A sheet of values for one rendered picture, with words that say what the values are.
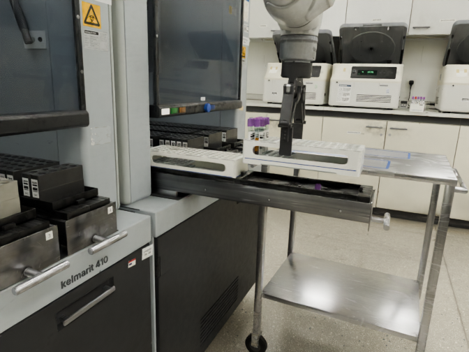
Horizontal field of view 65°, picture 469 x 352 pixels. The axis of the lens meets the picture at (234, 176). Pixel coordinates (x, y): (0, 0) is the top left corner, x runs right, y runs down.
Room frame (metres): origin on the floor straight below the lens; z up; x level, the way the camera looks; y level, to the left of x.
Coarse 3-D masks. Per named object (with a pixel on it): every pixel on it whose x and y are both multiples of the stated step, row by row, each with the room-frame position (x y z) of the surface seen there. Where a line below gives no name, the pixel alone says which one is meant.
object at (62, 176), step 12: (60, 168) 0.74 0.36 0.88; (72, 168) 0.74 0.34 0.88; (36, 180) 0.67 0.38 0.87; (48, 180) 0.69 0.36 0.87; (60, 180) 0.71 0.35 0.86; (72, 180) 0.74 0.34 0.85; (36, 192) 0.67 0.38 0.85; (48, 192) 0.69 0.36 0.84; (60, 192) 0.71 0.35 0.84; (72, 192) 0.74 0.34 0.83
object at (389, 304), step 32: (384, 160) 1.26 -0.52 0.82; (416, 160) 1.28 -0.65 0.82; (448, 192) 1.02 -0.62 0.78; (448, 224) 1.01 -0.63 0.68; (288, 256) 1.59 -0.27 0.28; (256, 288) 1.26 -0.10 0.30; (288, 288) 1.30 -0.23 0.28; (320, 288) 1.31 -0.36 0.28; (352, 288) 1.32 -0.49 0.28; (384, 288) 1.33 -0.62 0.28; (416, 288) 1.34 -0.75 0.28; (256, 320) 1.26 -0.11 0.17; (352, 320) 1.12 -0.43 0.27; (384, 320) 1.12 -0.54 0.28; (416, 320) 1.13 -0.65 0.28
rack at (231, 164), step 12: (156, 156) 1.12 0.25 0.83; (168, 156) 1.15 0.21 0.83; (180, 156) 1.02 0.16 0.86; (192, 156) 1.00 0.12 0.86; (204, 156) 0.99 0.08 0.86; (216, 156) 0.99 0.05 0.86; (228, 156) 1.00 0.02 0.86; (240, 156) 1.00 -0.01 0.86; (180, 168) 1.02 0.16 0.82; (192, 168) 1.00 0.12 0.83; (204, 168) 1.09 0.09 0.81; (216, 168) 1.08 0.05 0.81; (228, 168) 0.96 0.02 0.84; (240, 168) 0.99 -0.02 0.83
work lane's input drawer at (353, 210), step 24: (192, 192) 0.98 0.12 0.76; (216, 192) 0.95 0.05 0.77; (240, 192) 0.93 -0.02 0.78; (264, 192) 0.90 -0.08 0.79; (288, 192) 0.88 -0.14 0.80; (312, 192) 0.86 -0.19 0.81; (336, 192) 0.85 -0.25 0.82; (360, 192) 0.85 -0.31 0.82; (336, 216) 0.83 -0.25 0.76; (360, 216) 0.81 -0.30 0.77
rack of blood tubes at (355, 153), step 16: (256, 144) 0.93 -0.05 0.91; (272, 144) 0.91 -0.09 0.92; (304, 144) 0.90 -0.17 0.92; (320, 144) 0.91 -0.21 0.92; (336, 144) 0.92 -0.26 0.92; (352, 144) 0.93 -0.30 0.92; (256, 160) 0.93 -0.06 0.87; (272, 160) 0.91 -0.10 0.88; (288, 160) 0.90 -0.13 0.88; (304, 160) 0.88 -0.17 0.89; (320, 160) 0.96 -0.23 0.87; (336, 160) 0.95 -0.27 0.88; (352, 160) 0.84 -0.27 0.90; (352, 176) 0.84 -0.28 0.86
